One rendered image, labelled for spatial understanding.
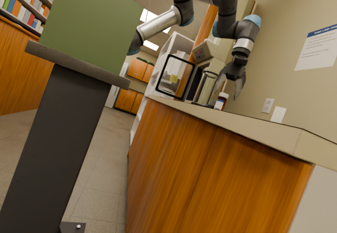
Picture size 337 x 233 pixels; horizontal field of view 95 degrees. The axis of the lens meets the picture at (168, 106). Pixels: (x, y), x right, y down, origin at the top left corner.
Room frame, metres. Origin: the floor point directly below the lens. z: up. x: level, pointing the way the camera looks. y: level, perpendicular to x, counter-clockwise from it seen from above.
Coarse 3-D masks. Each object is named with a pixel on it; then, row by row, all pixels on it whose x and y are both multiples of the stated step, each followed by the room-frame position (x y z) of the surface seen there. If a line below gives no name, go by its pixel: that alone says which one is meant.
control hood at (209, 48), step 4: (200, 44) 1.37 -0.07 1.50; (204, 44) 1.31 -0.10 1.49; (208, 44) 1.27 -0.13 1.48; (212, 44) 1.28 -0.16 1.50; (196, 48) 1.46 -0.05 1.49; (200, 48) 1.40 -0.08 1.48; (204, 48) 1.34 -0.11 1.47; (208, 48) 1.28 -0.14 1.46; (212, 48) 1.28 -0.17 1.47; (216, 48) 1.29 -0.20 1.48; (192, 52) 1.57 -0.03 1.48; (204, 52) 1.36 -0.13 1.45; (208, 52) 1.31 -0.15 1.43; (212, 52) 1.29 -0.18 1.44; (208, 56) 1.33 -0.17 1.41; (212, 56) 1.29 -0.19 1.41; (196, 60) 1.57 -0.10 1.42; (200, 60) 1.50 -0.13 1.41; (204, 60) 1.45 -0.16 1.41
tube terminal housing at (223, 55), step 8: (224, 40) 1.30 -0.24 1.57; (232, 40) 1.32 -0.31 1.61; (224, 48) 1.31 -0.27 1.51; (232, 48) 1.38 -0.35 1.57; (216, 56) 1.30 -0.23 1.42; (224, 56) 1.32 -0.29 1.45; (232, 56) 1.46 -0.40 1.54; (200, 64) 1.53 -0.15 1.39; (208, 64) 1.40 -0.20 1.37; (216, 64) 1.30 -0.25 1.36; (224, 64) 1.33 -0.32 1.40; (216, 72) 1.31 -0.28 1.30; (216, 96) 1.44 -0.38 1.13
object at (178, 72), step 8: (168, 64) 1.56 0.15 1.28; (176, 64) 1.57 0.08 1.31; (184, 64) 1.58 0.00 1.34; (168, 72) 1.57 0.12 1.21; (176, 72) 1.57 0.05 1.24; (184, 72) 1.58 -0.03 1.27; (160, 80) 1.56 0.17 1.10; (168, 80) 1.57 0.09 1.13; (176, 80) 1.58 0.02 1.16; (184, 80) 1.58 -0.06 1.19; (160, 88) 1.57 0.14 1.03; (168, 88) 1.57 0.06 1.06; (176, 88) 1.58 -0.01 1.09; (184, 88) 1.58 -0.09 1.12
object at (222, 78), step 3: (222, 75) 0.66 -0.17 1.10; (225, 75) 0.66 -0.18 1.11; (219, 78) 0.66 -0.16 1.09; (222, 78) 0.66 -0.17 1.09; (225, 78) 0.66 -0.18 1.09; (216, 81) 0.66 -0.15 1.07; (219, 81) 0.66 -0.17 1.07; (222, 81) 0.66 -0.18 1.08; (216, 84) 0.66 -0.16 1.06; (219, 84) 0.66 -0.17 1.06; (216, 87) 0.66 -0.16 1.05; (216, 90) 0.66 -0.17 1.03
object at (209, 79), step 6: (204, 72) 0.90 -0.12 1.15; (204, 78) 0.89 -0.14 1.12; (210, 78) 0.88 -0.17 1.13; (216, 78) 0.89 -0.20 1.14; (204, 84) 0.89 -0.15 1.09; (210, 84) 0.88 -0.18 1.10; (198, 90) 0.90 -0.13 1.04; (204, 90) 0.88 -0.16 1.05; (210, 90) 0.89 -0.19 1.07; (198, 96) 0.89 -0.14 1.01; (204, 96) 0.88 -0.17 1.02; (198, 102) 0.88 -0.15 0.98; (204, 102) 0.88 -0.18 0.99
